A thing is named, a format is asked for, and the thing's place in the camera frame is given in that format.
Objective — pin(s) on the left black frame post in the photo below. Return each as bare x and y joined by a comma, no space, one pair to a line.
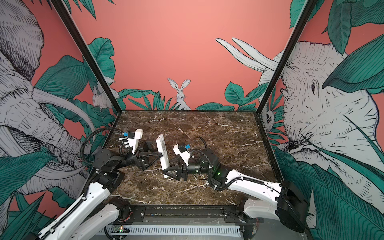
66,18

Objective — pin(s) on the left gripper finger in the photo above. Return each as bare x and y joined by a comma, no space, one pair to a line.
148,161
156,154

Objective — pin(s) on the black mounting rail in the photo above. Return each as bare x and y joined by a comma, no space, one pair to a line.
229,213

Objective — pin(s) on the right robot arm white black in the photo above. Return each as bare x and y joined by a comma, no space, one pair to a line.
278,201

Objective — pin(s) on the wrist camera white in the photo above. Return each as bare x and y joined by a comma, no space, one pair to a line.
130,140
181,151

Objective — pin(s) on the white remote control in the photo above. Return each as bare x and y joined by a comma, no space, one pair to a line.
161,145

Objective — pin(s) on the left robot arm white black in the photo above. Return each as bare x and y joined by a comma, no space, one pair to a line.
75,223

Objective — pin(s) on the black frame post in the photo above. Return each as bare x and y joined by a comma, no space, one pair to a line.
298,29
66,18

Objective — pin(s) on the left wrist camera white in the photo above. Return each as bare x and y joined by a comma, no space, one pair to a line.
130,140

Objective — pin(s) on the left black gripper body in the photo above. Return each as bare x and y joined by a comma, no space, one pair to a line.
141,148

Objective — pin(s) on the small circuit board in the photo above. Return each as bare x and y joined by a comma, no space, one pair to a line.
120,230

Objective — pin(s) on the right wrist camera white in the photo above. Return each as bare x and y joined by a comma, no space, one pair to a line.
181,151

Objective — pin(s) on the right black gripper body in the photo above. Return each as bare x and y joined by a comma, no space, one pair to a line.
198,168

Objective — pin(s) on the white slotted cable duct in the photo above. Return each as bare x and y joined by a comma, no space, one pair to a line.
180,230

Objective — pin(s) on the right black frame post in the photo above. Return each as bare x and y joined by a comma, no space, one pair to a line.
298,29

